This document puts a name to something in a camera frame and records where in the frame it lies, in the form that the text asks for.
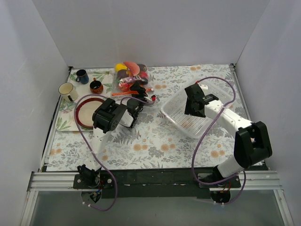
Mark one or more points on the red fake apple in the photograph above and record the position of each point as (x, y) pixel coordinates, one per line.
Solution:
(123, 86)

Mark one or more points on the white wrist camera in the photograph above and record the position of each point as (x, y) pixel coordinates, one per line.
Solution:
(152, 99)
(202, 86)

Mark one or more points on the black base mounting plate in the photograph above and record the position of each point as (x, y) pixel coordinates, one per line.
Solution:
(177, 182)

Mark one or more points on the aluminium frame rail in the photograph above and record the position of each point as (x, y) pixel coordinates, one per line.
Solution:
(42, 181)

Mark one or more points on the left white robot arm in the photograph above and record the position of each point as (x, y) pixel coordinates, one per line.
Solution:
(105, 119)

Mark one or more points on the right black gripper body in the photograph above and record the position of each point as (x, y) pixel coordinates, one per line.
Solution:
(190, 103)

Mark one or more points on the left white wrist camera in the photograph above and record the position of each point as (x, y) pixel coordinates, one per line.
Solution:
(152, 99)

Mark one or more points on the clear zip top bag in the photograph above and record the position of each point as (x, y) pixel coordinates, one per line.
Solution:
(135, 72)

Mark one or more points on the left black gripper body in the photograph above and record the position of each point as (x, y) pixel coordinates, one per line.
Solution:
(140, 92)

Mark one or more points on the floral patterned tablecloth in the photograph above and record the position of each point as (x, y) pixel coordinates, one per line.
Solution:
(154, 142)

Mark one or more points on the cream enamel mug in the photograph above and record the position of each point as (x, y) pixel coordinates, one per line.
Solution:
(68, 92)

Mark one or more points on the red rimmed plate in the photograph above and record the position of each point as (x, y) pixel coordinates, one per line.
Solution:
(85, 111)

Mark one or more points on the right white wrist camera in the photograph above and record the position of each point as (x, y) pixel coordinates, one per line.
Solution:
(202, 86)

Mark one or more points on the yellow fake lemon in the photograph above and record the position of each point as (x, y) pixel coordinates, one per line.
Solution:
(119, 67)

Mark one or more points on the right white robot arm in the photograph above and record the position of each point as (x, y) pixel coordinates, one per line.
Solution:
(252, 144)

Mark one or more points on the brown orange small cup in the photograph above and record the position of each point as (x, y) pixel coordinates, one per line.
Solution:
(96, 87)

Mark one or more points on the dark blue mug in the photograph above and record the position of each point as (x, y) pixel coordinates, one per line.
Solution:
(82, 76)

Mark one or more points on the white perforated plastic basket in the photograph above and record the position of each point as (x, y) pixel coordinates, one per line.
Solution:
(174, 108)

